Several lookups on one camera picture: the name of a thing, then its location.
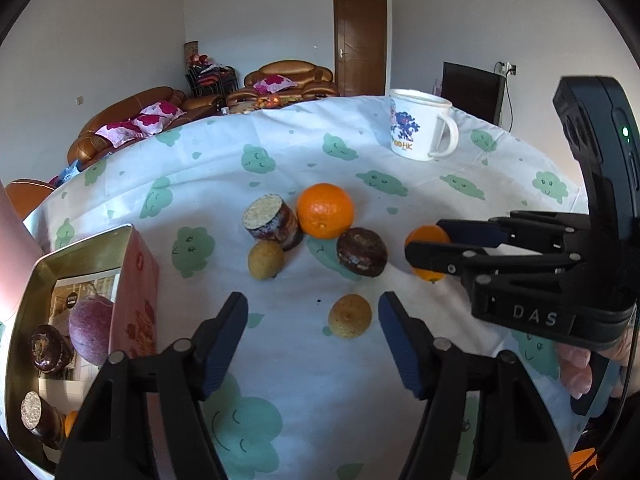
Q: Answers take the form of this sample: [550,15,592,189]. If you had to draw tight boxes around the small orange tangerine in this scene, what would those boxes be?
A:
[404,224,452,284]

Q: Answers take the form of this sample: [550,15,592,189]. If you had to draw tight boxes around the dark mangosteen fruit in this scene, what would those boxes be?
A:
[29,324,73,374]

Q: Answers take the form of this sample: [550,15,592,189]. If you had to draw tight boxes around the round yellow-brown fruit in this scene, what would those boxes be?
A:
[328,294,372,339]

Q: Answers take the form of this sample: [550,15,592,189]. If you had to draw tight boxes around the yellow-brown longan fruit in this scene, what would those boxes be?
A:
[247,240,284,281]

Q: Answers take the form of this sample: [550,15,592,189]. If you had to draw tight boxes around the coffee table with fruits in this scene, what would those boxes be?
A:
[227,94,303,114]

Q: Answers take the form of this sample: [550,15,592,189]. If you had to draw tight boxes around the person's right hand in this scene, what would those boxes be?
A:
[556,328,639,399]

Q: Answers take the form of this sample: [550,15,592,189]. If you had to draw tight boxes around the large orange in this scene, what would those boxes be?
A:
[296,183,355,240]

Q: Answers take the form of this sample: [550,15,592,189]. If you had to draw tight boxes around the white cartoon mug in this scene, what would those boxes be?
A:
[390,89,460,162]

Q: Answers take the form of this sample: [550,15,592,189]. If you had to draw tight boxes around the gold and pink tin box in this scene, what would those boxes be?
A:
[4,224,160,476]

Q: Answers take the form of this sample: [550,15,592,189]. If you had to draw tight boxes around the cloud print white tablecloth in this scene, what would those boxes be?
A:
[27,98,587,479]

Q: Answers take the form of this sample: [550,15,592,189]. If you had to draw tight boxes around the black television screen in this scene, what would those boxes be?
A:
[440,62,506,126]

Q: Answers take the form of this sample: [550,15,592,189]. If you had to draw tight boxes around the cut-top dark fruit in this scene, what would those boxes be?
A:
[242,194,304,252]

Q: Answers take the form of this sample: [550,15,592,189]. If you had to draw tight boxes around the pink electric kettle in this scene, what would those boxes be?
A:
[0,188,42,320]

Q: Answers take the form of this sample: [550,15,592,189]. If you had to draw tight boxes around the brown leather armchair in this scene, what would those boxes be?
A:
[226,60,340,106]

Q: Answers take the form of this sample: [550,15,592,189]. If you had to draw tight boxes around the brown wooden door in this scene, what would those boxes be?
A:
[333,0,387,96]

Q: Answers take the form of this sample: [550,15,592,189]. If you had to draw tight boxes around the orange leather chair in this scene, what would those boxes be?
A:
[4,179,54,220]

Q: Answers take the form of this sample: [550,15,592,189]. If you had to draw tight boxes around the long brown leather sofa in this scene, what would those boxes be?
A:
[67,87,224,168]

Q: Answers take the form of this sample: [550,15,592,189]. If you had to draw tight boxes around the stacked dark chairs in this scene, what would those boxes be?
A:
[186,54,239,98]

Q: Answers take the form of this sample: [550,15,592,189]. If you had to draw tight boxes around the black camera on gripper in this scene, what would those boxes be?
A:
[553,76,639,256]

